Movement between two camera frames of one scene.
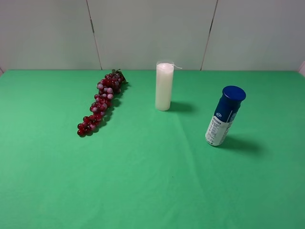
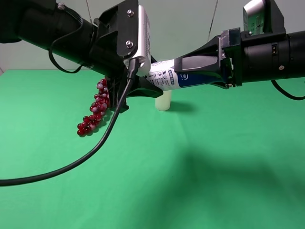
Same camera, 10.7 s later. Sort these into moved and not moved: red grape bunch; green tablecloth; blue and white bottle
Moved: blue and white bottle
Not moved: green tablecloth; red grape bunch
